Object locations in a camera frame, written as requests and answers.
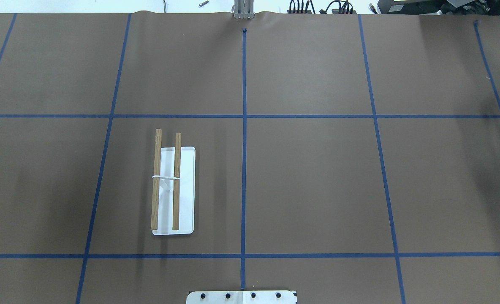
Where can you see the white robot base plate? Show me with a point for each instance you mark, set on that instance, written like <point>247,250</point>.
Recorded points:
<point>243,297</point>

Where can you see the wooden rack bar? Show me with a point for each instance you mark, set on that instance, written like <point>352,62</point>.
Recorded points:
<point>156,179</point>
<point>176,183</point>

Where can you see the right wooden rack bar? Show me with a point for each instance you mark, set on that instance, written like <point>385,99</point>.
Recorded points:
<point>176,183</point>

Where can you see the aluminium extrusion post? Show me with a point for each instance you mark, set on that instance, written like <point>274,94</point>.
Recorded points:
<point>243,9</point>

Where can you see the white towel rack base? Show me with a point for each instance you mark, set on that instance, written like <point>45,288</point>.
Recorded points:
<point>187,192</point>

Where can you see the left wooden rack bar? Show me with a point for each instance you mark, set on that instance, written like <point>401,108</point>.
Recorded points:
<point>156,179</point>

